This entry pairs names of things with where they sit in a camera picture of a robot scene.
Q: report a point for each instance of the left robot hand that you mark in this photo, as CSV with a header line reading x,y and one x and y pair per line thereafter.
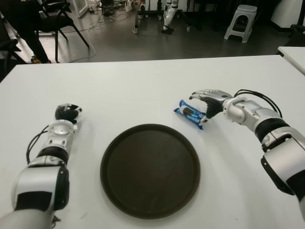
x,y
66,113

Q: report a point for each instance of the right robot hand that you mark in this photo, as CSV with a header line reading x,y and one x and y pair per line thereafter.
x,y
214,105

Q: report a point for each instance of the blue Oreo cookie packet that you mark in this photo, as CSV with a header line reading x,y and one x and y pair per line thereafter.
x,y
188,112

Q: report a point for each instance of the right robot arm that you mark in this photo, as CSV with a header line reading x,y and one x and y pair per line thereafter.
x,y
274,143

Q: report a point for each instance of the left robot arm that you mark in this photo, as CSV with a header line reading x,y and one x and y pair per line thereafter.
x,y
40,181

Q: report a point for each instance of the person in black trousers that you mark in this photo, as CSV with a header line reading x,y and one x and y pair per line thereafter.
x,y
35,43

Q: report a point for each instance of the black office chair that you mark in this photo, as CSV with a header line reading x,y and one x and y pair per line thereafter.
x,y
9,46

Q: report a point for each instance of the round dark brown tray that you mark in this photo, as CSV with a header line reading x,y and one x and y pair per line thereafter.
x,y
150,171

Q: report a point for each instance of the grey plastic stool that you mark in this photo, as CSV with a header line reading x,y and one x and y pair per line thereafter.
x,y
245,10

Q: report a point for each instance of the white humanoid robot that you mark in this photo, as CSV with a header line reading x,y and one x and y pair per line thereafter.
x,y
168,14

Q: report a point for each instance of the white framed panel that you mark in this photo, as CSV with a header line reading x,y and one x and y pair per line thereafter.
x,y
81,7

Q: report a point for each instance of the black armrest seat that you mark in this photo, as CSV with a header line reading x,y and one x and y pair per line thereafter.
x,y
296,31

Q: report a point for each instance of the black metal-frame chair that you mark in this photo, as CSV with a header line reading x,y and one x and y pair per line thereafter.
x,y
57,22

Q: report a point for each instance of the black wheeled gantry frame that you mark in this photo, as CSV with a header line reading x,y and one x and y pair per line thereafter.
x,y
135,21

